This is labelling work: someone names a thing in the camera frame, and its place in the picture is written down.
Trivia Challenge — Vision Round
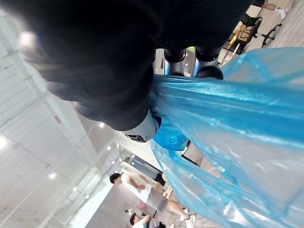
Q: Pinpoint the dark low cabinet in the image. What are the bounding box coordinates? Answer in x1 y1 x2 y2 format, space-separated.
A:
130 155 166 181

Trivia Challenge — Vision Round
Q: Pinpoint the blue plastic rubbish bag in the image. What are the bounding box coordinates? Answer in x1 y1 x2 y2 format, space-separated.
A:
149 47 304 228

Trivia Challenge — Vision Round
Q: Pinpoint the standing person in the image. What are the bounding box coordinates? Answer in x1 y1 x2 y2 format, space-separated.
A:
110 172 197 228

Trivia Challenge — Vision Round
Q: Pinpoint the light wooden stand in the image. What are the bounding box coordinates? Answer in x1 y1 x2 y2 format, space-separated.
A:
161 172 173 200

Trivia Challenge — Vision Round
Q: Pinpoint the seated person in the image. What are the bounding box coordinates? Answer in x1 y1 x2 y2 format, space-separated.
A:
129 212 154 228

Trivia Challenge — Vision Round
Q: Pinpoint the black mesh office chair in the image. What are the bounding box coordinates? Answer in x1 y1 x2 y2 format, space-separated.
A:
239 13 263 40

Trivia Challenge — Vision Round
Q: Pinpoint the black office chair base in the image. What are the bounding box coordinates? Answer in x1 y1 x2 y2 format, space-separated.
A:
261 22 283 49

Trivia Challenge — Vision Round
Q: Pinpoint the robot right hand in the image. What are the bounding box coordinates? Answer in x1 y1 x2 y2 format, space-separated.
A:
4 0 264 143

